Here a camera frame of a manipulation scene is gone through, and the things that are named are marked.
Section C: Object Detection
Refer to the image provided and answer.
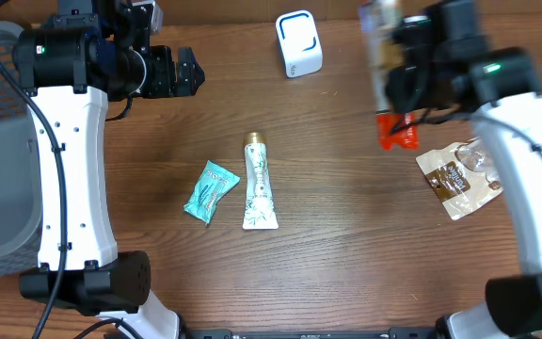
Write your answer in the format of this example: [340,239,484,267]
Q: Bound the orange pasta package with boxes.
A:
[358,0,421,152]

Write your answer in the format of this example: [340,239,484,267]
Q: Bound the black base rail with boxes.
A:
[180,327,440,339]

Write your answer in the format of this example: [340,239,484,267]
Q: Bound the white green tube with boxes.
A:
[243,132,279,231]

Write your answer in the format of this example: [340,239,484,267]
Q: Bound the teal toilet tissue pack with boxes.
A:
[183,161,240,226]

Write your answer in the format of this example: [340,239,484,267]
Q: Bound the white brown bread bag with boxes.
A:
[416,137,502,220]

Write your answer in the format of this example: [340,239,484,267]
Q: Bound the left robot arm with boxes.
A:
[13,1,204,338]

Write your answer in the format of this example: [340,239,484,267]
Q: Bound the grey plastic shopping basket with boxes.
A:
[0,73,42,276]

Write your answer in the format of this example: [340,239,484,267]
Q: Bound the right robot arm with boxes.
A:
[379,1,542,338]

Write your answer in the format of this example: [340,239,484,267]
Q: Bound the white barcode scanner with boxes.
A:
[275,10,323,78]

